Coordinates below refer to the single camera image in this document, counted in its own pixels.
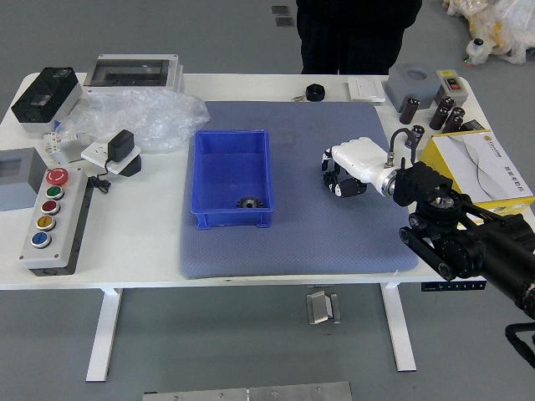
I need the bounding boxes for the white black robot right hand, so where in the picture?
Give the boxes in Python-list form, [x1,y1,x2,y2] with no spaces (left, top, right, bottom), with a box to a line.
[320,137,397,198]

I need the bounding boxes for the grey box with round hole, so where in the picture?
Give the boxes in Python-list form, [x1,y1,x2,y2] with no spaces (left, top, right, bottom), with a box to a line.
[384,62,442,113]

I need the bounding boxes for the small black meter box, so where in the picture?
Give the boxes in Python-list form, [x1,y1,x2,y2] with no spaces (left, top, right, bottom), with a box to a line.
[461,119,490,135]

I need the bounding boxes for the clear-lid distribution box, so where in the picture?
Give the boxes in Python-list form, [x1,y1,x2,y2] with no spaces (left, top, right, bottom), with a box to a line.
[83,53,186,94]

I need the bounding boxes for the brown cylindrical capacitor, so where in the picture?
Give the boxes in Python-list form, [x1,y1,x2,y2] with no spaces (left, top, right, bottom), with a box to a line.
[429,95,456,129]
[442,106,466,135]
[399,98,421,125]
[407,124,425,150]

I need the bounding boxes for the blue-grey padded mat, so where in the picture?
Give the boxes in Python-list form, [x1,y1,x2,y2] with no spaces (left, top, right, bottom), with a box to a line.
[178,99,420,280]

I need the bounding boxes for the yellow and white carton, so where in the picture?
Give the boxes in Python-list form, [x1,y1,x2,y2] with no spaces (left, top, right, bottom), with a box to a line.
[420,129,535,218]

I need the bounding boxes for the person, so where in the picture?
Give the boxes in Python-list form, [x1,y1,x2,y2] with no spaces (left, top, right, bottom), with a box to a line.
[295,0,423,76]

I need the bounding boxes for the blue plastic bin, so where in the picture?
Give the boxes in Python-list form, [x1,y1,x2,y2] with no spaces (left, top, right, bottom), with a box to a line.
[190,129,276,231]

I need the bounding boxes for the black table control panel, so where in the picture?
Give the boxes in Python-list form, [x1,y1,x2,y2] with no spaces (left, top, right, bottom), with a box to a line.
[420,282,489,292]

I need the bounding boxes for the white bottle black cap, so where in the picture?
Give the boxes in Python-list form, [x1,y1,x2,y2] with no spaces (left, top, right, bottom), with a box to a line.
[465,38,493,66]

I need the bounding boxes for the white table leg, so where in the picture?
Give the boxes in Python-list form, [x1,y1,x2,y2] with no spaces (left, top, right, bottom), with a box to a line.
[85,287,123,383]
[380,282,418,373]

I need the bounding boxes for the white yellow plastic bags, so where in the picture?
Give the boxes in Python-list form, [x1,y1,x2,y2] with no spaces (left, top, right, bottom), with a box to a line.
[442,0,535,64]

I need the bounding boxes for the clear plastic bag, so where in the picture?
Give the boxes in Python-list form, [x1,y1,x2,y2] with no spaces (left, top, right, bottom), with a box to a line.
[53,87,210,155]

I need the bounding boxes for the black power adapter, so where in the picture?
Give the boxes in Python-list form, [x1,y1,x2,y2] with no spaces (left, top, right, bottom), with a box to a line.
[107,129,135,162]

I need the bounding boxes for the grey metal plate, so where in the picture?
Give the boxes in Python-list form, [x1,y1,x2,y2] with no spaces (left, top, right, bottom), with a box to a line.
[141,381,353,401]

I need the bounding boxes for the white terminal connector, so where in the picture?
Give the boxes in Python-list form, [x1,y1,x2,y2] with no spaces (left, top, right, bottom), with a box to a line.
[43,129,91,152]

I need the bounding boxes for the grey five-button control station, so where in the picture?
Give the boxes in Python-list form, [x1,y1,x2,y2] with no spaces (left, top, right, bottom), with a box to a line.
[18,166,91,277]

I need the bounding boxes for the white wall switch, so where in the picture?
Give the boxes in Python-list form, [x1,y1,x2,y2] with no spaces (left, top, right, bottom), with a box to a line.
[346,76,386,103]

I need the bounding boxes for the grey two-button switch box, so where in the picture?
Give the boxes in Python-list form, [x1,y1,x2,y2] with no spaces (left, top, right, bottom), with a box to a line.
[434,69,470,105]

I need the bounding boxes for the small metal bracket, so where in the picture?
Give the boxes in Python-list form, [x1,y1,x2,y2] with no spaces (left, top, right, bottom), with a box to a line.
[328,293,343,324]

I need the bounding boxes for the large folded metal bracket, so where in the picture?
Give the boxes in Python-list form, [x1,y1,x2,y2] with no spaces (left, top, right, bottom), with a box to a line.
[306,291,331,326]

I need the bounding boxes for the black adapter cord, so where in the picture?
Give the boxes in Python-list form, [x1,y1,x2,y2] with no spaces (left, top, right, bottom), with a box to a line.
[89,158,113,195]

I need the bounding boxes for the black-lid white enclosure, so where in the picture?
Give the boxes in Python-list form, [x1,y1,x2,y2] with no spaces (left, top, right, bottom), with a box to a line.
[10,67,84,135]

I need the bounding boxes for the grey enclosure with window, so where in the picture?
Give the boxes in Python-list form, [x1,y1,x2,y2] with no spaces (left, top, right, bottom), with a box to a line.
[0,147,48,213]

